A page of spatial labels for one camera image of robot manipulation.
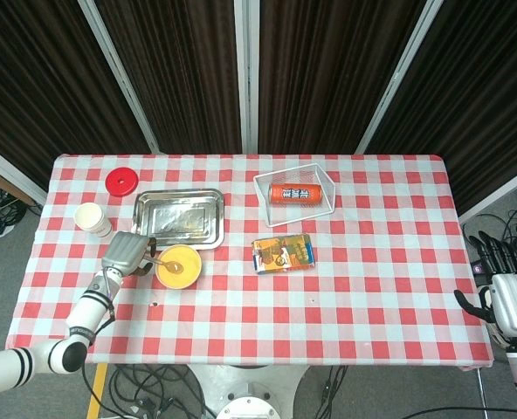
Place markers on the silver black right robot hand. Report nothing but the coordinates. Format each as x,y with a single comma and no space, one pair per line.
516,301

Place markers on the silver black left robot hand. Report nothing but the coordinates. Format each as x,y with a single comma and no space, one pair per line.
125,251

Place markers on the metal spoon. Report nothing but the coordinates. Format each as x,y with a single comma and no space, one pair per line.
171,264

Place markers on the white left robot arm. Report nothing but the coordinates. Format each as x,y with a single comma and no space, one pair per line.
86,310

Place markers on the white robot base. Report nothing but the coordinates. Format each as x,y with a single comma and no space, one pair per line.
245,393

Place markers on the beige round bowl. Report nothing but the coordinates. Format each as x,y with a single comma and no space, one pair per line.
177,286

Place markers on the white paper cup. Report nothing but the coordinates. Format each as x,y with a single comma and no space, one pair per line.
90,216

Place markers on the stainless steel tray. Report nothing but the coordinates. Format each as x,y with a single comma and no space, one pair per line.
177,214

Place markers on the red round lid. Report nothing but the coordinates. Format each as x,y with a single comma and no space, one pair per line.
122,181

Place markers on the red white checkered tablecloth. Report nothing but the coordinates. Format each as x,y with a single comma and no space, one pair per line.
258,305

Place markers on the colourful printed carton box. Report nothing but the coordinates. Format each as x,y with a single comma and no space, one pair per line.
284,253

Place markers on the orange soda can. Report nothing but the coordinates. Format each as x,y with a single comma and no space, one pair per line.
295,194

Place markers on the dark brown curtain panel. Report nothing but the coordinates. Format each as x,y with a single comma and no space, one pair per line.
184,65
490,87
36,78
328,65

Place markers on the white partition post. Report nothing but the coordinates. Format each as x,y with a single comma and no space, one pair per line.
123,78
9,168
398,78
246,78
498,194

